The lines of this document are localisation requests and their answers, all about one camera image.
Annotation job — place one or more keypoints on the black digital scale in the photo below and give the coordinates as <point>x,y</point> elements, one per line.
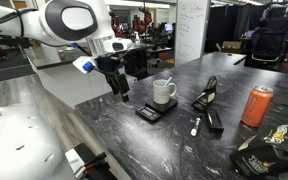
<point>152,111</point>

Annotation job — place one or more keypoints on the white ceramic mug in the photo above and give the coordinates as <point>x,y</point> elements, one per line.
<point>162,92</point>

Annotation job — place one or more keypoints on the white spoon in mug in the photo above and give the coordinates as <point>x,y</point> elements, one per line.
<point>168,81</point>

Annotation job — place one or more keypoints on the black flat pouch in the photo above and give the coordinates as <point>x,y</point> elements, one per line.
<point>214,121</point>

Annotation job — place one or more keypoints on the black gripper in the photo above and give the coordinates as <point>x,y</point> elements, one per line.
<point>117,81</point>

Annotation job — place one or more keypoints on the black office chair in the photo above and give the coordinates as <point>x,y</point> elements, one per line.
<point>270,39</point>

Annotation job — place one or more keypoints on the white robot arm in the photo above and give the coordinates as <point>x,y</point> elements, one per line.
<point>29,148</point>

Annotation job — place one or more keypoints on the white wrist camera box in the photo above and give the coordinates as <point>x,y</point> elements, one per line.
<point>100,48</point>

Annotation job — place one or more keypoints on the black stapler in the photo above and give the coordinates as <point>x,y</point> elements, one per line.
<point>205,99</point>

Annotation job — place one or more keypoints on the black snack bag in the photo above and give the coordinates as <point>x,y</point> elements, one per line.
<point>263,154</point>

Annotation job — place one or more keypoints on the white marker pen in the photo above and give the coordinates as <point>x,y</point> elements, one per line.
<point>194,130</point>

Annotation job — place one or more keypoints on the white whiteboard panel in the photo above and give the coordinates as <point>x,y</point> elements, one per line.
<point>191,27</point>

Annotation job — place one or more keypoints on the cardboard box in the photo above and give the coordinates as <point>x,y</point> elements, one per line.
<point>230,47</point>

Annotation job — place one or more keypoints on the orange drink can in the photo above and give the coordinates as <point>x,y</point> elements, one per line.
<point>257,104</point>

